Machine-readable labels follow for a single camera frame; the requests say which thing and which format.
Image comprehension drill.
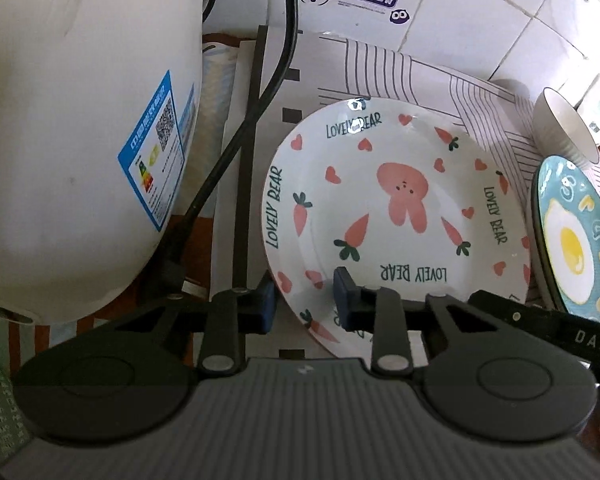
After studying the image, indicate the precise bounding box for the white ribbed bowl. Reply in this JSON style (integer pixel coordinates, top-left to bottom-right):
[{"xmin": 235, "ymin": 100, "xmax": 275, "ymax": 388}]
[{"xmin": 532, "ymin": 86, "xmax": 600, "ymax": 171}]

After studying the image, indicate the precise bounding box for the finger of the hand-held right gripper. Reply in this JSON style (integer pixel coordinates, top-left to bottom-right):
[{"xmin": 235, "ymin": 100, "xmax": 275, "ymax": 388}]
[{"xmin": 467, "ymin": 289, "xmax": 563, "ymax": 343}]

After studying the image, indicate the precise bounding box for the white rice cooker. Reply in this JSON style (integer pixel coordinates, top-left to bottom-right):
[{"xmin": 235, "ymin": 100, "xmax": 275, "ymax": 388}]
[{"xmin": 0, "ymin": 0, "xmax": 218, "ymax": 326}]

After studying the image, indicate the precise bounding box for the thick black power cable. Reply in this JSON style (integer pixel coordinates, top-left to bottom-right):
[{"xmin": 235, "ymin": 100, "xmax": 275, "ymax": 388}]
[{"xmin": 157, "ymin": 0, "xmax": 301, "ymax": 291}]

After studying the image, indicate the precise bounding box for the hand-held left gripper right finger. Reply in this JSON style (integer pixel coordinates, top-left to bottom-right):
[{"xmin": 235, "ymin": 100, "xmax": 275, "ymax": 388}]
[{"xmin": 332, "ymin": 266, "xmax": 511, "ymax": 376}]

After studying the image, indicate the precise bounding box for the teal fried egg plate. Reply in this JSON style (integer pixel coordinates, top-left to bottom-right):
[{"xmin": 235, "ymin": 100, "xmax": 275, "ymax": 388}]
[{"xmin": 530, "ymin": 154, "xmax": 600, "ymax": 328}]

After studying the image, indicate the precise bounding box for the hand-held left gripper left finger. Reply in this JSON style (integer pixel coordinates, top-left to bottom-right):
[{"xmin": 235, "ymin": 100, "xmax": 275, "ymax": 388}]
[{"xmin": 92, "ymin": 271, "xmax": 277, "ymax": 376}]

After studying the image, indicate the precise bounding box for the striped white counter mat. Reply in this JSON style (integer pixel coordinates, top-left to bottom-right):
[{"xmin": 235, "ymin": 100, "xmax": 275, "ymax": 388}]
[{"xmin": 215, "ymin": 25, "xmax": 600, "ymax": 361}]

